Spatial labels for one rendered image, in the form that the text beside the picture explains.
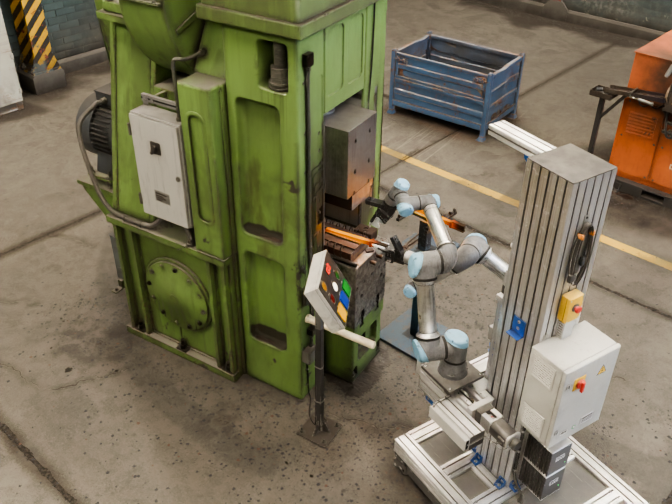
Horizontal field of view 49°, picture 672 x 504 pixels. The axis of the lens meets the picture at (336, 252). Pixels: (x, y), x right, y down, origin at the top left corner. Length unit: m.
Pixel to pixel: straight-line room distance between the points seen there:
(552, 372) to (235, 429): 2.06
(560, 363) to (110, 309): 3.39
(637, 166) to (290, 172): 4.14
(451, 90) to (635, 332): 3.37
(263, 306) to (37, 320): 1.84
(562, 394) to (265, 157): 1.86
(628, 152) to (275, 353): 3.96
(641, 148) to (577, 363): 4.03
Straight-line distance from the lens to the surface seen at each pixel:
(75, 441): 4.75
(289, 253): 4.05
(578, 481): 4.28
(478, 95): 7.73
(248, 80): 3.74
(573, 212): 3.06
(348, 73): 3.99
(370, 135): 4.04
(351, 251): 4.27
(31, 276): 6.13
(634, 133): 7.13
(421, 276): 3.49
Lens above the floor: 3.42
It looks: 35 degrees down
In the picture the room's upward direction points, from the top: 1 degrees clockwise
